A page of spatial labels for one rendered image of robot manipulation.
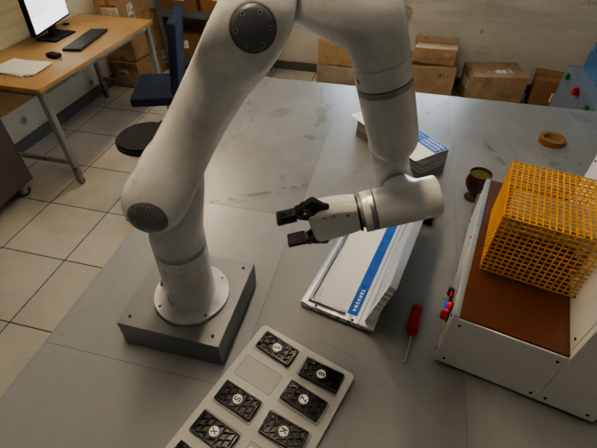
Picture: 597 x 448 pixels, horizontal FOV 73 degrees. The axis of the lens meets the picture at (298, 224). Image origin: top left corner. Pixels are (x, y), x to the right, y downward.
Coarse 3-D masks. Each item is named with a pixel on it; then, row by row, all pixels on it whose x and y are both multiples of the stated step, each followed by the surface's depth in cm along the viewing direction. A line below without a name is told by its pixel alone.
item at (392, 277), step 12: (408, 228) 123; (408, 240) 103; (396, 252) 116; (408, 252) 100; (396, 264) 110; (384, 276) 113; (396, 276) 94; (384, 288) 106; (396, 288) 92; (384, 300) 96; (372, 312) 101
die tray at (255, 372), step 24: (240, 360) 100; (264, 360) 100; (216, 384) 96; (240, 384) 96; (264, 384) 96; (312, 384) 96; (216, 408) 92; (264, 408) 92; (288, 408) 92; (336, 408) 92; (192, 432) 88; (240, 432) 88; (312, 432) 88
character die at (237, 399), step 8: (224, 384) 95; (232, 384) 95; (224, 392) 93; (232, 392) 93; (240, 392) 94; (224, 400) 92; (232, 400) 92; (240, 400) 92; (248, 400) 92; (256, 400) 92; (232, 408) 91; (240, 408) 91; (248, 408) 91; (256, 408) 91; (248, 416) 90
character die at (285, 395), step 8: (288, 384) 95; (296, 384) 95; (288, 392) 93; (296, 392) 93; (304, 392) 94; (312, 392) 93; (288, 400) 92; (296, 400) 92; (304, 400) 92; (312, 400) 92; (320, 400) 92; (296, 408) 91; (304, 408) 91; (312, 408) 91; (320, 408) 91; (312, 416) 89
